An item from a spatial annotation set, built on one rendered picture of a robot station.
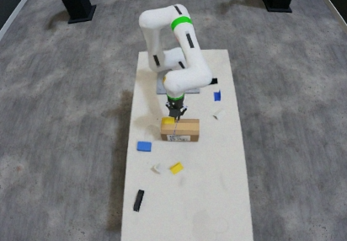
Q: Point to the blue rectangular block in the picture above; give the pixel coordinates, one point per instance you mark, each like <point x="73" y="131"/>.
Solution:
<point x="144" y="146"/>

